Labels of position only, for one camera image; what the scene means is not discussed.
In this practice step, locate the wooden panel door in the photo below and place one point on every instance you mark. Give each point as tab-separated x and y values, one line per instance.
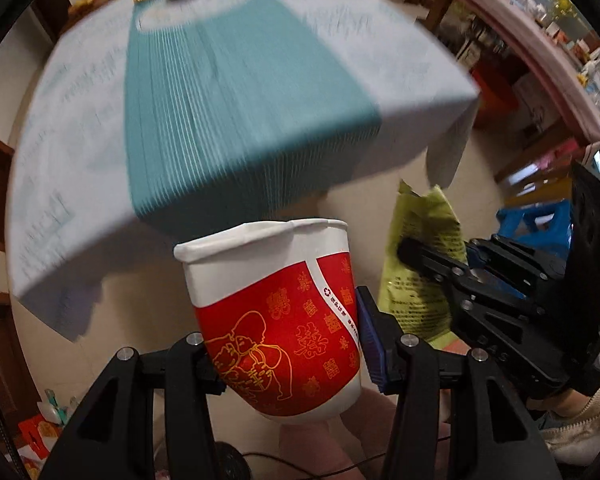
5	360

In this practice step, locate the black round base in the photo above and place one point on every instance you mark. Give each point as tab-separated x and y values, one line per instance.
230	462

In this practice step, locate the red printed bag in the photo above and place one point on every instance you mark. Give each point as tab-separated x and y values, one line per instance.
40	437

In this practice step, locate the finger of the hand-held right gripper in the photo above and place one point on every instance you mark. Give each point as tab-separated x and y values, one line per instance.
425	260
520	255

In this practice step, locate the blue plastic stool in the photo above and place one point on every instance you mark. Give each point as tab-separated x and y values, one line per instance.
525	217

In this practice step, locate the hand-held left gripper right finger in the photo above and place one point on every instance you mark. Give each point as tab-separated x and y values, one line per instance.
370	330

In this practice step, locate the light blue teal-striped tablecloth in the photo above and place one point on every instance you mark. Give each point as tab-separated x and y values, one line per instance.
230	110

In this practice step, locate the person's right forearm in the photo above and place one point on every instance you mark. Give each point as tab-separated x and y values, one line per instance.
590	425

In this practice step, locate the yellow-green printed bag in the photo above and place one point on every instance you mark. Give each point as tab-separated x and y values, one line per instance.
425	210

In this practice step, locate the red and white paper cup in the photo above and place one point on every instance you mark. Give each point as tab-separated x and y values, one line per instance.
260	320

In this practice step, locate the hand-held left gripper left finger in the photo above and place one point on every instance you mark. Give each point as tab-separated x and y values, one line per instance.
195	360

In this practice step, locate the orange plastic bucket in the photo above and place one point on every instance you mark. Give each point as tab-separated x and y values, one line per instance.
495	95

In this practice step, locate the pink cloth covered counter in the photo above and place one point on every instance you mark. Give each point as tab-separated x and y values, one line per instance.
530	45

